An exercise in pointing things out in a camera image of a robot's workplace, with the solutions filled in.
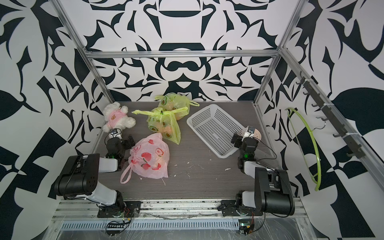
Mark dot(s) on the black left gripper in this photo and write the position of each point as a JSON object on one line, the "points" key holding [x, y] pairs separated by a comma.
{"points": [[128, 144]]}

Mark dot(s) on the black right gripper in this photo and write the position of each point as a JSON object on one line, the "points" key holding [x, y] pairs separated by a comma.
{"points": [[239, 141]]}

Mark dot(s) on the pink apple print plastic bag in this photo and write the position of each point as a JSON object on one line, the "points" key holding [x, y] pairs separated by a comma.
{"points": [[149, 158]]}

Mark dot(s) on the green avocado print plastic bag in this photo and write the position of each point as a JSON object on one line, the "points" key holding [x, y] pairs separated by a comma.
{"points": [[173, 101]]}

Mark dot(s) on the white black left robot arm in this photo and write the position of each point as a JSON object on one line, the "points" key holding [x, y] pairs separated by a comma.
{"points": [[79, 177]]}

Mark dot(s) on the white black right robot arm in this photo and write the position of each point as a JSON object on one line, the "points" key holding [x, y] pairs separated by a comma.
{"points": [[272, 190]]}

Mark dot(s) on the beige round perforated disc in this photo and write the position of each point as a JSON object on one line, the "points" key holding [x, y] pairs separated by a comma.
{"points": [[257, 135]]}

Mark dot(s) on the white perforated plastic basket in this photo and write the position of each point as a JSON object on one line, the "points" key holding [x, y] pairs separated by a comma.
{"points": [[216, 128]]}

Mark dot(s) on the white plush bear pink shirt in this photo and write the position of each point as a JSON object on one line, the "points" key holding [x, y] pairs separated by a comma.
{"points": [[116, 117]]}

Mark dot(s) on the green circuit board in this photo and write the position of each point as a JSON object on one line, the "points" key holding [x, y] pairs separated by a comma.
{"points": [[246, 227]]}

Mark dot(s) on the black connector block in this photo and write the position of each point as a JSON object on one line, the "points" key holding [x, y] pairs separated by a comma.
{"points": [[112, 228]]}

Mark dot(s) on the green hoop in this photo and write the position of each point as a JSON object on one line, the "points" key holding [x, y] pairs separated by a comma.
{"points": [[316, 178]]}

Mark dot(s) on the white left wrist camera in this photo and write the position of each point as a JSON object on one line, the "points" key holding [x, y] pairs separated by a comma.
{"points": [[115, 133]]}

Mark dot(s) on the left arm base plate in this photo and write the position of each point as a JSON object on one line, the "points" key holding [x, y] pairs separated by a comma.
{"points": [[128, 209]]}

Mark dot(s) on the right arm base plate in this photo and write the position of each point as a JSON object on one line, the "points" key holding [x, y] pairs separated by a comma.
{"points": [[230, 208]]}

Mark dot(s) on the black wall hook rail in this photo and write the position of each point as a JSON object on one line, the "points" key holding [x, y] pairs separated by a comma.
{"points": [[334, 117]]}

